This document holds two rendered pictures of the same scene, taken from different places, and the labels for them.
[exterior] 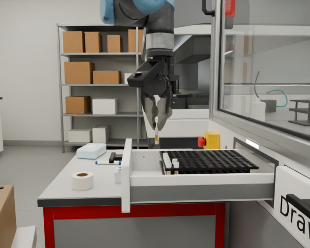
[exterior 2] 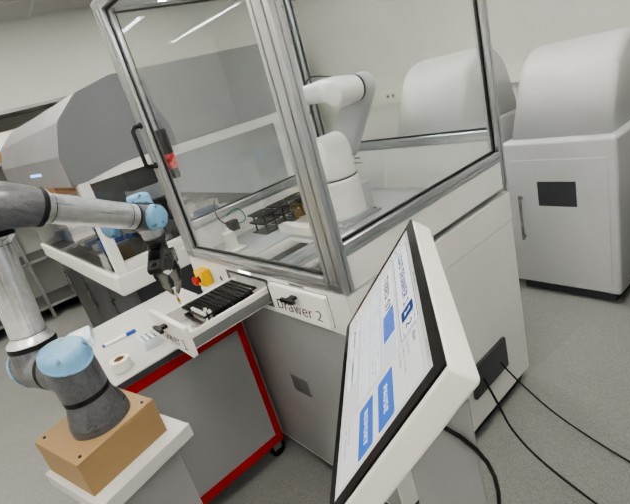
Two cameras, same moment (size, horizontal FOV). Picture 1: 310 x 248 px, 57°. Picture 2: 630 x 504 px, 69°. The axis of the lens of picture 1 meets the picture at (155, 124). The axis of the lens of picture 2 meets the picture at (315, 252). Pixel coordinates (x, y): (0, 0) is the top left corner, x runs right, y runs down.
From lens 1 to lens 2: 0.96 m
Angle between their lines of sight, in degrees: 34
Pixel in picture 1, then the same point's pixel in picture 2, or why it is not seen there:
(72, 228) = not seen: hidden behind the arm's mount
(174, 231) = (214, 358)
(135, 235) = (187, 377)
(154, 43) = (151, 235)
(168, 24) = not seen: hidden behind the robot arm
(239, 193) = (253, 308)
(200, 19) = (126, 155)
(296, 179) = (280, 288)
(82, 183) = (126, 364)
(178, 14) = (101, 157)
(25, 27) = not seen: outside the picture
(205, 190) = (235, 317)
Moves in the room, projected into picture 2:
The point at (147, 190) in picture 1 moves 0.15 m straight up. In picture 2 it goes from (202, 335) to (186, 295)
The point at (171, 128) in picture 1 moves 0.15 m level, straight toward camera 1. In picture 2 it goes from (144, 275) to (152, 282)
